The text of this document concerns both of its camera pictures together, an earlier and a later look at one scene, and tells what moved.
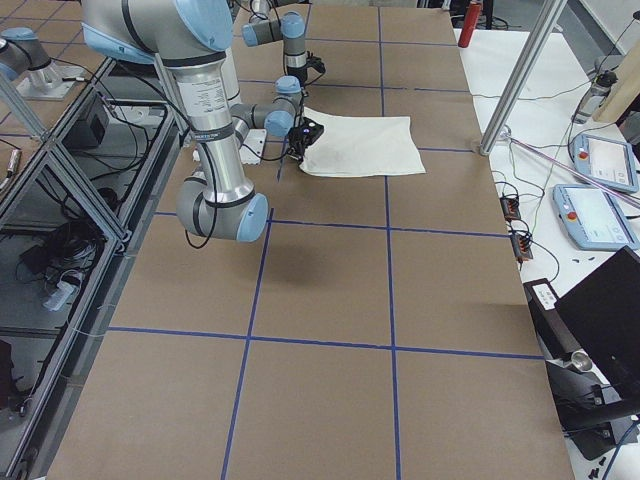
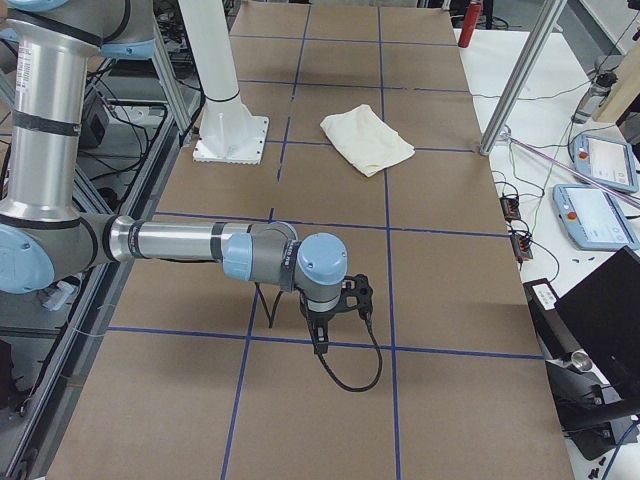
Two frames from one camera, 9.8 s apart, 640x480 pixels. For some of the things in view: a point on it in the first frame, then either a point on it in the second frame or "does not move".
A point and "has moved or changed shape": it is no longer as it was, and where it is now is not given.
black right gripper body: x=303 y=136 → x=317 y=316
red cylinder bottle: x=468 y=29 does not move
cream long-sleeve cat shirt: x=361 y=146 has moved or changed shape
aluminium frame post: x=546 y=19 does not move
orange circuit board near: x=521 y=246 does not move
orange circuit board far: x=510 y=207 does not move
